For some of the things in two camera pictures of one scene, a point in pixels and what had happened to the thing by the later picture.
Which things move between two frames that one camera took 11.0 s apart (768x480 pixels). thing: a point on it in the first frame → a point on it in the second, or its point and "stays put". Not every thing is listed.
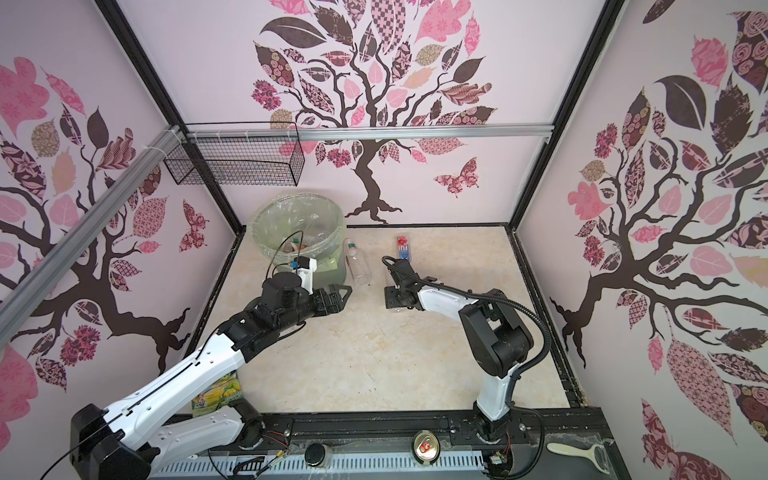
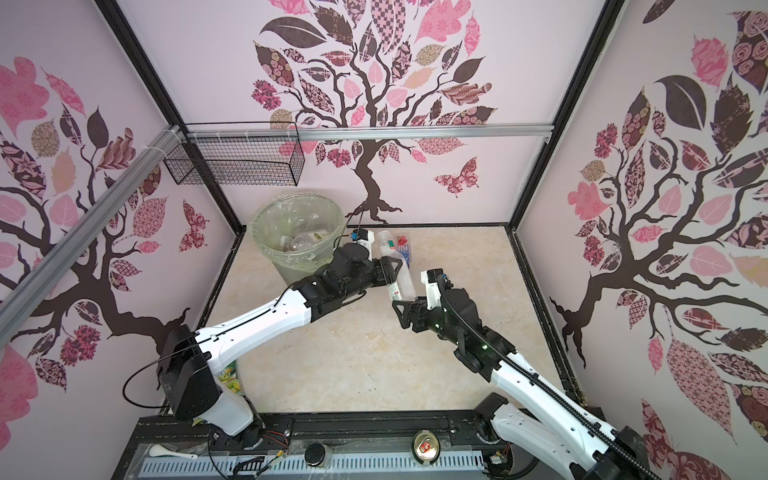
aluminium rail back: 370,132 stays put
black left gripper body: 310,307 → 377,273
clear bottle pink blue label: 403,247 stays put
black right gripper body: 395,297 → 435,320
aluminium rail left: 15,300 stays put
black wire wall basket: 238,153 stays put
